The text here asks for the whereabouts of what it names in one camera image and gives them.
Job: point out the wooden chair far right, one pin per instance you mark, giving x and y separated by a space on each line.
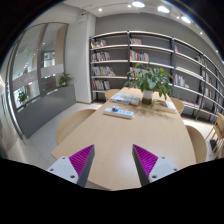
178 104

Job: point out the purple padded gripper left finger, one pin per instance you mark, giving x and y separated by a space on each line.
75 168

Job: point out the white open magazine stack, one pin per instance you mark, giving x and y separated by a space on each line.
125 99

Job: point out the glass partition with frame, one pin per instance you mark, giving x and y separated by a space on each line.
35 65

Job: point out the wooden chair near left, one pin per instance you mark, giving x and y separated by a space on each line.
66 128

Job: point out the wooden chair far left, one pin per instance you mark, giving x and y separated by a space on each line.
110 93

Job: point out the grey low partition counter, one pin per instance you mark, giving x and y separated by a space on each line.
35 115

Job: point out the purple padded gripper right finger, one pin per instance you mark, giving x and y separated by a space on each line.
150 167

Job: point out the yellow green book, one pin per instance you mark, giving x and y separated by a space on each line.
166 106

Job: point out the green potted plant white vase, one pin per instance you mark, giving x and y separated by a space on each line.
149 80

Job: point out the blue red charger plug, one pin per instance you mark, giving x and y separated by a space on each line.
115 108

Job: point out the white power strip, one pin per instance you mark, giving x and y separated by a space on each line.
119 113

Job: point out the wooden chair at right edge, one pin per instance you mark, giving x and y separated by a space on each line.
218 131

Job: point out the wooden chair near right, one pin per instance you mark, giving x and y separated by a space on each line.
198 147

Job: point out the potted plant on counter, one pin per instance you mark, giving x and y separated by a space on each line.
65 79

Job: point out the grey wall bookshelf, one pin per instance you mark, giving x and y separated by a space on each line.
196 78

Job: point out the small potted plant left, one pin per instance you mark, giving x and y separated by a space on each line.
22 97

